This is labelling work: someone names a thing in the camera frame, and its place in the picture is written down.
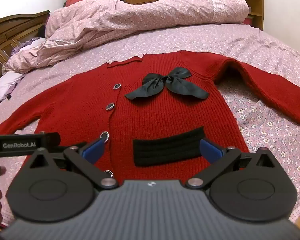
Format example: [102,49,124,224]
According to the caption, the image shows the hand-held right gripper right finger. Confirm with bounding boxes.
[185,138,278,189]

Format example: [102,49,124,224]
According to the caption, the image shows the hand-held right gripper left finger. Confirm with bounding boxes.
[27,137,119,190]

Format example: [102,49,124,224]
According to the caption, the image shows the red knit cardigan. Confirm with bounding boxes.
[0,50,300,180]

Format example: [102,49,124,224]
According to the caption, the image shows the pink floral bedsheet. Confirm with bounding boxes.
[0,22,300,233]

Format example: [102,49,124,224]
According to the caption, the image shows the lavender pillow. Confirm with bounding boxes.
[0,70,26,112]

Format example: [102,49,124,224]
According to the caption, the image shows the purple pillow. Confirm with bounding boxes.
[11,37,47,56]

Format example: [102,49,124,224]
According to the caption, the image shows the wooden headboard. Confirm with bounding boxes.
[0,10,51,88]

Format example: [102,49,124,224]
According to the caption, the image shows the pink quilt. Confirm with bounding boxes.
[2,0,250,75]

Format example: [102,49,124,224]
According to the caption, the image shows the wooden shelf cabinet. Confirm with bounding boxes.
[124,0,265,31]

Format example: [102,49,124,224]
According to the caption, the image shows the black cable with plug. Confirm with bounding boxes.
[0,94,12,106]

